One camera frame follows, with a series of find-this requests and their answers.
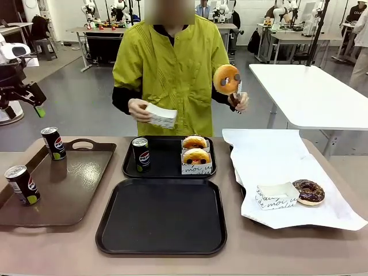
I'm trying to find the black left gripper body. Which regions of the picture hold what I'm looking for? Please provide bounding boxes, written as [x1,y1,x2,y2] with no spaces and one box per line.
[0,62,28,100]

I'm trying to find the black Pepsi can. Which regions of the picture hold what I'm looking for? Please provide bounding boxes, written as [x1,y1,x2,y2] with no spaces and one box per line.
[131,137,152,174]
[40,126,67,161]
[4,164,41,206]

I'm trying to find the glazed donut with chocolate dots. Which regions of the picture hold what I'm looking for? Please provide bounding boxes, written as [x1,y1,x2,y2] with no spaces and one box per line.
[213,64,241,96]
[182,135,208,151]
[182,147,212,166]

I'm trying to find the metal serving tongs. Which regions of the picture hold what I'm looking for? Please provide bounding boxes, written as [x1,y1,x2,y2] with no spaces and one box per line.
[232,80,244,115]

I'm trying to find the person's left forearm black sleeve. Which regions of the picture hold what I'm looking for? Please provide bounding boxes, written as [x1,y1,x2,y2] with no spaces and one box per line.
[212,92,236,113]

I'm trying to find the person's right forearm black sleeve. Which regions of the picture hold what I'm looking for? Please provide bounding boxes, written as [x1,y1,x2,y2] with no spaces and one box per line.
[112,86,135,116]

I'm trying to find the person's right hand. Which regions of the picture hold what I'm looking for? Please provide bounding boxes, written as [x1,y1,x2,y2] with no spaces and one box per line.
[128,98,152,124]

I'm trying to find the person's left hand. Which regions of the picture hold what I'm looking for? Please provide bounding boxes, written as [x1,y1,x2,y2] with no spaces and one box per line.
[228,91,250,113]

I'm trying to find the wooden background table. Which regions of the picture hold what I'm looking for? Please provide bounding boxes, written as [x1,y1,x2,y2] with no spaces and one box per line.
[66,26,127,72]

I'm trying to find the person in yellow-green shirt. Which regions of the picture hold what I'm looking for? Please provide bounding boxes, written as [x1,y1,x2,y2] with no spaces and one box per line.
[112,14,231,138]

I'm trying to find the small black plastic tray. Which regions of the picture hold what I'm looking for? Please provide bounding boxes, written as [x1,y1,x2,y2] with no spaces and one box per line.
[122,135,217,179]

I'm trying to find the large black plastic tray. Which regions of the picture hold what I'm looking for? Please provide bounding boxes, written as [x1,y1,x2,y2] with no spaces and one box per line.
[95,178,228,256]

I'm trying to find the person in blue shirt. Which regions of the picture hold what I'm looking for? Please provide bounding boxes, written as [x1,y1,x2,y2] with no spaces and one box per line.
[195,0,212,17]

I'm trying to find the black backpack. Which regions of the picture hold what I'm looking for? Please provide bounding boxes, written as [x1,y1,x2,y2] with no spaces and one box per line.
[247,28,261,53]

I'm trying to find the black tray under paper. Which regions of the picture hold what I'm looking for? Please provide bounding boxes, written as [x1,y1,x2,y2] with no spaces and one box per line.
[229,143,354,231]

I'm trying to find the white paper sheet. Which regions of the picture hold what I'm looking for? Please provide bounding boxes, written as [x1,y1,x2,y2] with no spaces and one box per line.
[221,128,368,231]

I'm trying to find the standing person in brown shirt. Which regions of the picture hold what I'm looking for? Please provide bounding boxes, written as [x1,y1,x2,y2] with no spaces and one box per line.
[264,0,292,25]

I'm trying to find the grey background table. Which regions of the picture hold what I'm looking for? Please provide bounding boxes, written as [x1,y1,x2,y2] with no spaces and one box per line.
[257,22,343,64]

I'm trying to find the white side table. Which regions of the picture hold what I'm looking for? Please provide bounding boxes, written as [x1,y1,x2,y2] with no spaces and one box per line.
[248,63,368,158]

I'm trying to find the black stand pole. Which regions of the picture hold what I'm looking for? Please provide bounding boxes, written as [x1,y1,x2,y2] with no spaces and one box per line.
[305,0,331,67]

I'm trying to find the chocolate sprinkled donut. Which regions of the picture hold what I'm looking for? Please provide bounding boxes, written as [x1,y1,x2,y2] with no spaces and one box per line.
[292,179,326,206]

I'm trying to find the person in white shirt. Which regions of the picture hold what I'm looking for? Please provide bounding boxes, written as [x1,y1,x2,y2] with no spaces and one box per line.
[348,8,368,93]

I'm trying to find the person in black printed shirt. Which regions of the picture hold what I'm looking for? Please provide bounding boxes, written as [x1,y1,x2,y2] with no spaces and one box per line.
[346,2,365,24]

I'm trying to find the brown tray with handles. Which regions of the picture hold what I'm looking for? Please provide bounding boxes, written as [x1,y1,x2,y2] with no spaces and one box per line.
[0,138,117,232]

